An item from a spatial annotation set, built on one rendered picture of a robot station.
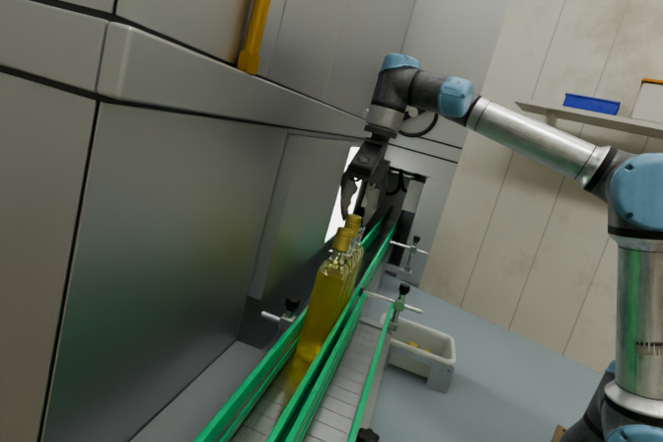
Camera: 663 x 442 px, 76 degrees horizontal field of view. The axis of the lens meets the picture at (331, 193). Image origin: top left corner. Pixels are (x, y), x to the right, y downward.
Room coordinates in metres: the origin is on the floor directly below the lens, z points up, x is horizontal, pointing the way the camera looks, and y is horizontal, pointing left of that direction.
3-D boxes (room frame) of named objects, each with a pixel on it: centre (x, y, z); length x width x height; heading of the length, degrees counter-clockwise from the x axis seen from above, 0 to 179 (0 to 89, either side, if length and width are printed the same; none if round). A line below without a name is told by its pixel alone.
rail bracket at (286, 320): (0.80, 0.04, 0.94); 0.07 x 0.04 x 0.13; 78
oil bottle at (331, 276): (0.85, -0.05, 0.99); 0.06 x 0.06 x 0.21; 77
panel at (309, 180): (1.25, 0.00, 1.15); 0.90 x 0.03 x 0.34; 168
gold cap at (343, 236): (0.85, -0.05, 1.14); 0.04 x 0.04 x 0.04
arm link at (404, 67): (0.92, -0.07, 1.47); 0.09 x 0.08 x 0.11; 64
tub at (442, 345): (1.15, -0.35, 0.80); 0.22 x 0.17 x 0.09; 78
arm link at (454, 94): (0.89, -0.17, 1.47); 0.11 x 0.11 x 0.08; 64
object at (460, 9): (2.24, -0.39, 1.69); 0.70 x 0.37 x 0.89; 168
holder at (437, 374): (1.16, -0.32, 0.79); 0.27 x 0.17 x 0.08; 78
